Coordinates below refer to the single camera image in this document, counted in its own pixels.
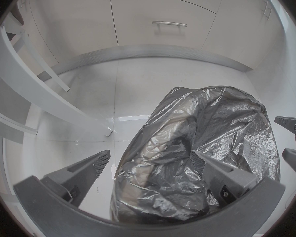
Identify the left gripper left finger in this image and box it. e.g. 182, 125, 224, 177
41, 150, 111, 208

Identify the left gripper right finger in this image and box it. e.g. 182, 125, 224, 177
189, 150, 258, 208

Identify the black plastic bag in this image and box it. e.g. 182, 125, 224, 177
110, 85, 280, 223

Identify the grey padded white chair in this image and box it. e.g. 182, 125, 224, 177
0, 8, 113, 145

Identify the beige cabinet with drawers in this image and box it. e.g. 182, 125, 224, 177
17, 0, 286, 71

